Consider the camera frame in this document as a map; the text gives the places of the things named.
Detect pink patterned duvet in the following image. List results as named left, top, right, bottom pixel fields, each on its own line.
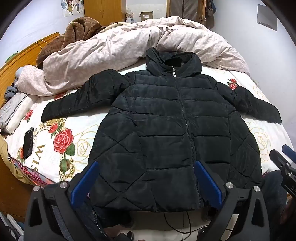
left=16, top=16, right=251, bottom=96

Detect black smartphone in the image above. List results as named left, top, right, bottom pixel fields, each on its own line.
left=23, top=127, right=34, bottom=160

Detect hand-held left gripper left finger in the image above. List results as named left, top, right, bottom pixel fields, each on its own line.
left=24, top=161, right=102, bottom=241

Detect black puffer jacket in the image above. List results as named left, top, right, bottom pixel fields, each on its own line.
left=41, top=47, right=283, bottom=212

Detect brown fleece blanket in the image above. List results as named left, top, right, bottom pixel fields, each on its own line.
left=36, top=17, right=109, bottom=69

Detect grey white pillow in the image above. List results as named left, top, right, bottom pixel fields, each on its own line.
left=0, top=93, right=26, bottom=134

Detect wooden headboard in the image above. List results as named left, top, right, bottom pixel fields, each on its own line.
left=0, top=32, right=62, bottom=109

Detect grey blue cloth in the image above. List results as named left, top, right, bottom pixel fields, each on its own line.
left=5, top=77, right=22, bottom=100

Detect white rose print bedsheet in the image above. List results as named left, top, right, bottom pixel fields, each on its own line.
left=5, top=58, right=294, bottom=186

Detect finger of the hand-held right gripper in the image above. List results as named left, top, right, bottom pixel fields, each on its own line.
left=282, top=144, right=296, bottom=163
left=269, top=149, right=289, bottom=168

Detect grey paper on wall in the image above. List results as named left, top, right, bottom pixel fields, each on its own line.
left=257, top=3, right=278, bottom=32

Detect red plaid sheet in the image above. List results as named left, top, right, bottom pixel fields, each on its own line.
left=9, top=158, right=61, bottom=186

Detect wooden wardrobe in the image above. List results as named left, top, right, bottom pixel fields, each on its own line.
left=83, top=0, right=126, bottom=24

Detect person's right leg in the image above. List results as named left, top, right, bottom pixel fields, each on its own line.
left=261, top=170, right=290, bottom=241

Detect black cable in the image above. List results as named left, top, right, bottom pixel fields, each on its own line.
left=163, top=210, right=192, bottom=235

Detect cardboard box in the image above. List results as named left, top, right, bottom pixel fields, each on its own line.
left=139, top=10, right=155, bottom=20

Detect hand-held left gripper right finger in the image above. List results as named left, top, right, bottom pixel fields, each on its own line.
left=194, top=161, right=275, bottom=241

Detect cartoon wall poster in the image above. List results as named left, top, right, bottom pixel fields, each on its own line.
left=60, top=0, right=81, bottom=17

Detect hanging bags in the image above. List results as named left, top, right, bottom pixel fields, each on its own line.
left=205, top=0, right=218, bottom=29

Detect brown fabric closet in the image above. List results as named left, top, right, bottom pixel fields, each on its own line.
left=168, top=0, right=204, bottom=24

